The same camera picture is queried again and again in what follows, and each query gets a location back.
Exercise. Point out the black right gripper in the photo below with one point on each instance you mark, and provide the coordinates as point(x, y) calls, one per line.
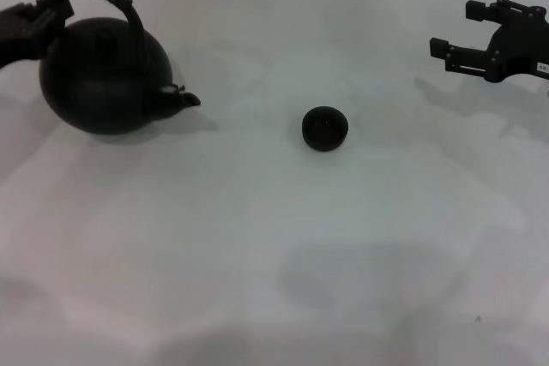
point(521, 49)

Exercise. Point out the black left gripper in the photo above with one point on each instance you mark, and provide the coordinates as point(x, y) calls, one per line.
point(19, 36)

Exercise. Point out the small dark teacup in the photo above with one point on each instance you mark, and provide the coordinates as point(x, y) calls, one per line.
point(325, 130)

